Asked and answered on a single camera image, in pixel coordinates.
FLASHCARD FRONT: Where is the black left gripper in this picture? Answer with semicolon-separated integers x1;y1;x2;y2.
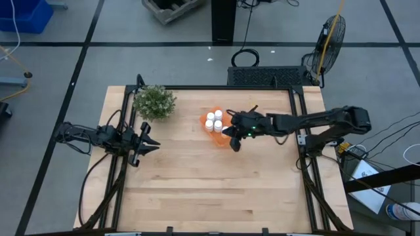
111;121;161;168

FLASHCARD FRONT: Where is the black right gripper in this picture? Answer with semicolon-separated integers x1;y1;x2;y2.
222;110;274;153

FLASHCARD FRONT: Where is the orange translucent bottle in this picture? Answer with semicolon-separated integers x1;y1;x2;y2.
199;106;239;148

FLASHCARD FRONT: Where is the green potted plant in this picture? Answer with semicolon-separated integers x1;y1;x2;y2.
132;84;177;123

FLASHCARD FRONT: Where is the black perforated computer case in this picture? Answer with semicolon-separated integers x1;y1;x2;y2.
226;65;312;88

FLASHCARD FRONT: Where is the yellow black power box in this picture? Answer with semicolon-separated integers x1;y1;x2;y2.
337;142;369;160

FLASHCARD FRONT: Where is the grey wooden pallet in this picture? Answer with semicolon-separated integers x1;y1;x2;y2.
141;0;205;26

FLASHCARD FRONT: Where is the black floor fan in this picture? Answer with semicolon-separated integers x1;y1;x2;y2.
301;14;347;89

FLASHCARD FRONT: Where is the white cardboard box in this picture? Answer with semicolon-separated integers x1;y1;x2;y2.
348;159;392;214

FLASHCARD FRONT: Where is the grey metal floor bar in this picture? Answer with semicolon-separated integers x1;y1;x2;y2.
0;77;29;88

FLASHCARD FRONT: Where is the black metal beam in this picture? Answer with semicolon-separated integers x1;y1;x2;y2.
343;163;420;193

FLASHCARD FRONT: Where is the blue plastic bin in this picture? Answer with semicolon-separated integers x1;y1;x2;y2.
0;0;54;34

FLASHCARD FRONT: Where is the white spray can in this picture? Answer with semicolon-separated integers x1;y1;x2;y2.
386;202;420;221

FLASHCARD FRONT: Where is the black aluminium table frame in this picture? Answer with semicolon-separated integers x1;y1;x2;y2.
77;74;354;236

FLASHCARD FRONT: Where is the coiled black floor cable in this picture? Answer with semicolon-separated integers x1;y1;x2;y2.
230;0;261;68

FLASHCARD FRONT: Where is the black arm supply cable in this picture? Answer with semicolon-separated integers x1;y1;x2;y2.
77;152;111;227

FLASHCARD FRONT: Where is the black upright post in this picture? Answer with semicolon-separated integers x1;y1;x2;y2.
211;0;238;44

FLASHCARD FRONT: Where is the yellow floor hose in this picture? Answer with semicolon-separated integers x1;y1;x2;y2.
0;45;33;102

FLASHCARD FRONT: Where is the yellow cable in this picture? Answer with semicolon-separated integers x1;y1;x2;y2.
314;0;347;83

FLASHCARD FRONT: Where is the thin white cable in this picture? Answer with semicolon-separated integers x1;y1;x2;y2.
0;0;21;62

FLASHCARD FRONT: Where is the white cable loop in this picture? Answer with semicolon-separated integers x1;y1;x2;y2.
402;143;420;167

